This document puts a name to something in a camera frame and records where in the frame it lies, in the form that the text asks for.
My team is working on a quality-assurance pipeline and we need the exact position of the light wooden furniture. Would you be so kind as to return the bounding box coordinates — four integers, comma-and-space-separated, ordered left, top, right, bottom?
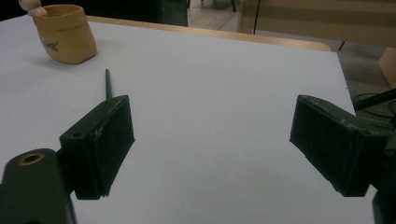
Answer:
237, 0, 396, 90

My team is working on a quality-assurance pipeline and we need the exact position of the white table sheet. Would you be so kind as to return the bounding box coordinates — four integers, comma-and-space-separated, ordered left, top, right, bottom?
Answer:
0, 13, 377, 224

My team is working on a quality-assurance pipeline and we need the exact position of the small white figurine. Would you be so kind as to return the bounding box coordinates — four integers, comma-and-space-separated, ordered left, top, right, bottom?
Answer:
18, 0, 49, 18

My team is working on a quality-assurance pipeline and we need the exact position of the black tripod stand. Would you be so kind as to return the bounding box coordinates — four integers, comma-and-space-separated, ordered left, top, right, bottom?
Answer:
354, 88, 396, 111

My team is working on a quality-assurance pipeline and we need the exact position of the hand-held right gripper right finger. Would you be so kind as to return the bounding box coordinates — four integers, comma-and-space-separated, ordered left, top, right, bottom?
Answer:
289, 94, 390, 198

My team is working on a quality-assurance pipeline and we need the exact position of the black floor cable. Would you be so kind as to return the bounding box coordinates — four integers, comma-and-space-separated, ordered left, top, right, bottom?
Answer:
352, 91, 396, 119

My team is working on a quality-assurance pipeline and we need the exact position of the tan pen holder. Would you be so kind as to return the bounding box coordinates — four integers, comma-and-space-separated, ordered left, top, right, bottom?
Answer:
32, 4, 98, 65

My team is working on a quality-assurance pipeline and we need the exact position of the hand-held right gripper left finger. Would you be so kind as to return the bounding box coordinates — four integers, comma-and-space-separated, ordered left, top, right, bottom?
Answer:
59, 94, 135, 201

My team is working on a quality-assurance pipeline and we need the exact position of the dark pencil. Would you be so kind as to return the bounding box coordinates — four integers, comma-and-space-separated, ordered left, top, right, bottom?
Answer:
105, 68, 114, 101

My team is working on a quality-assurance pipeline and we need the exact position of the dark cabinet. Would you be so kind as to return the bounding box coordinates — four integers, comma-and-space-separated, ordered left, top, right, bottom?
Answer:
40, 0, 190, 27

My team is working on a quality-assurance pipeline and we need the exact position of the wooden table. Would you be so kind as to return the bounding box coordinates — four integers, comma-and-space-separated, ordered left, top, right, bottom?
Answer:
87, 15, 332, 52

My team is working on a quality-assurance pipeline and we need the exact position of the black hanging cable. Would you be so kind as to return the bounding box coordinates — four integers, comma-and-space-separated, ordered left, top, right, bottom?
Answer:
252, 0, 262, 35

